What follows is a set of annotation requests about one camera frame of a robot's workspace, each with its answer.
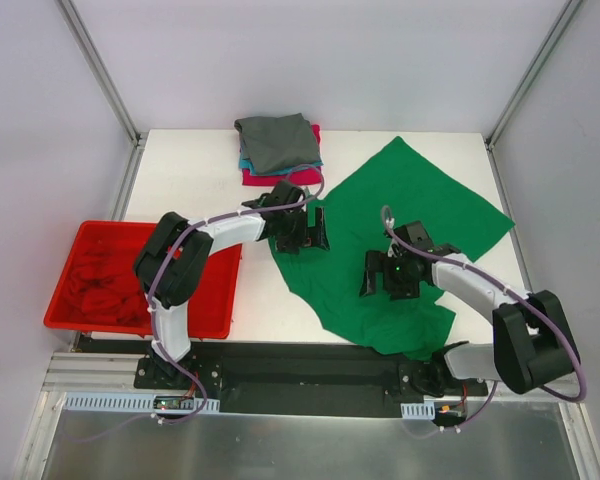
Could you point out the right white cable duct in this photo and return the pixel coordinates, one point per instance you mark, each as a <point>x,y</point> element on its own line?
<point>418,411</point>

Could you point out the red plastic bin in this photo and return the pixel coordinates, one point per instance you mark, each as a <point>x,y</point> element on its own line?
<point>209,310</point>

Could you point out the right aluminium frame post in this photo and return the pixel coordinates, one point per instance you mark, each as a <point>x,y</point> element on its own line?
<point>547,47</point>

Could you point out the aluminium front rail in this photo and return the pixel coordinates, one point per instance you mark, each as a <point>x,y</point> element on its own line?
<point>90,372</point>

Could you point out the red t-shirt in bin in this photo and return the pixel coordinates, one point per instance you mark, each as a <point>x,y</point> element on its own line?
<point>101,288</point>

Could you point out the folded teal t-shirt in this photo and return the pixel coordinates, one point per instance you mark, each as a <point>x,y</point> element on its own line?
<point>245,163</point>

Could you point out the aluminium frame post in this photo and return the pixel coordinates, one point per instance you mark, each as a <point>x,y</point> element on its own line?
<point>93,59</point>
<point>547,47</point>

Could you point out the folded grey t-shirt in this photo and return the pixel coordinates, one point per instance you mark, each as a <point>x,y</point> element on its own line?
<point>274,144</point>

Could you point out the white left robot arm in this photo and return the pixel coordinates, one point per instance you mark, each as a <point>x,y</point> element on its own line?
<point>171,264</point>

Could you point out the left white cable duct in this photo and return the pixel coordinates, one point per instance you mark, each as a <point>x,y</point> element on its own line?
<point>138,403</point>

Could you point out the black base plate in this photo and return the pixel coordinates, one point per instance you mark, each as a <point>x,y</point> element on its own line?
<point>290,379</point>

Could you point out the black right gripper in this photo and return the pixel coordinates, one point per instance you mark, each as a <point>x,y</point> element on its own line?
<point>380,275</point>

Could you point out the folded pink t-shirt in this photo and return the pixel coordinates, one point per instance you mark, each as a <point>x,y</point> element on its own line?
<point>307,177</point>

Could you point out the left aluminium frame post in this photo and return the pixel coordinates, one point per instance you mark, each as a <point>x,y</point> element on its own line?
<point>93,59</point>

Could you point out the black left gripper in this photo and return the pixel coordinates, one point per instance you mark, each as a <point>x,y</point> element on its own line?
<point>307,231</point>

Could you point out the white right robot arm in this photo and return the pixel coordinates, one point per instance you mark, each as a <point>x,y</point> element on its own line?
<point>532,346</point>

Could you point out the white cable duct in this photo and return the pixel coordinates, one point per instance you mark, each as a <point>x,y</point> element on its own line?
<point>418,411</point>
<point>138,403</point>

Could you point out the green t-shirt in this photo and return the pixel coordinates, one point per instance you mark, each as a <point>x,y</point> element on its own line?
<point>415,190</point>

